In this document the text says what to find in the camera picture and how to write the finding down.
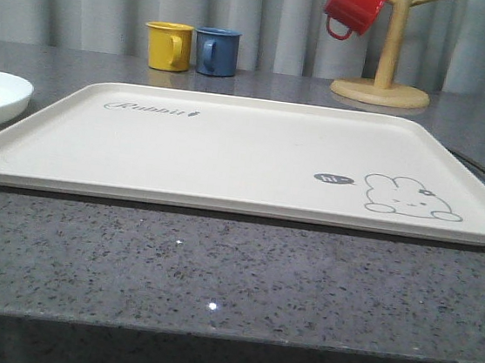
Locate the yellow mug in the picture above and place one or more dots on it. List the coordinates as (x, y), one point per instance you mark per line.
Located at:
(169, 46)

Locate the blue mug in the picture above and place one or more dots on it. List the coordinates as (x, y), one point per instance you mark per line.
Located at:
(217, 51)

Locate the grey curtain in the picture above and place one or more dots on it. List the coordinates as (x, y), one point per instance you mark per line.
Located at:
(444, 46)

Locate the red mug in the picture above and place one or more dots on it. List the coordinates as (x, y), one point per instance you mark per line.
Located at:
(356, 15)

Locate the wooden mug tree stand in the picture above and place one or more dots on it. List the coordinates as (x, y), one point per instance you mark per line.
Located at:
(382, 90)

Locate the silver fork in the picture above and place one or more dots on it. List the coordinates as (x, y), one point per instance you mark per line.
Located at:
(467, 160)

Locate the cream rabbit serving tray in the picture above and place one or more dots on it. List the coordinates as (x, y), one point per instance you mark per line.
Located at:
(238, 154)

